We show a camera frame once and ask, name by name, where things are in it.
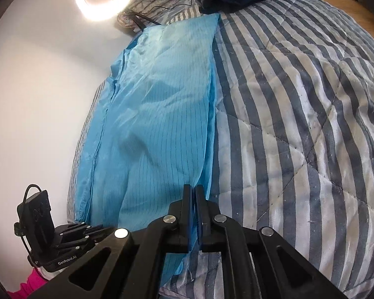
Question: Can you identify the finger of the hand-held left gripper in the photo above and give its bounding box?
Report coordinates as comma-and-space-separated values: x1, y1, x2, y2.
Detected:
54, 227, 116, 252
60, 222, 95, 236

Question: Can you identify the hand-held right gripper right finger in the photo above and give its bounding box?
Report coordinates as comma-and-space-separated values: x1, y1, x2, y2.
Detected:
196, 184, 350, 299

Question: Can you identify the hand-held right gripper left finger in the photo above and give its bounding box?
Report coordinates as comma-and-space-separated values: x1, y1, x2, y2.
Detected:
25, 184, 197, 299

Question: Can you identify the light blue jacket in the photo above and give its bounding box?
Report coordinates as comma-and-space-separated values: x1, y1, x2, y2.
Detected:
72, 13, 221, 287

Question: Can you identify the person's left forearm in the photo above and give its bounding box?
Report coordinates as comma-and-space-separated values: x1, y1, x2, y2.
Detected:
6, 268, 49, 299

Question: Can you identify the striped bed quilt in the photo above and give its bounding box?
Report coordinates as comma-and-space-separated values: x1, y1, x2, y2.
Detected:
67, 0, 374, 299

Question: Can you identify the black tripod stand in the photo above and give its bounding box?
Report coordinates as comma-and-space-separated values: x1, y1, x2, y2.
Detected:
87, 0, 163, 32

